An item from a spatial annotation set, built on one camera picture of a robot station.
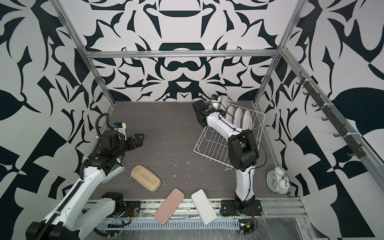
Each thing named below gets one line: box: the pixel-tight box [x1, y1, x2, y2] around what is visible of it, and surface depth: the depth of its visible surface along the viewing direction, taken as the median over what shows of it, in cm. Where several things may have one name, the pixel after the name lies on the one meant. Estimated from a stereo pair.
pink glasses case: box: [154, 188, 185, 226], surface depth 75 cm
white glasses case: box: [191, 189, 218, 225], surface depth 73 cm
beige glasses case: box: [126, 165, 162, 192], surface depth 82 cm
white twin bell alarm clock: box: [266, 166, 290, 194], surface depth 76 cm
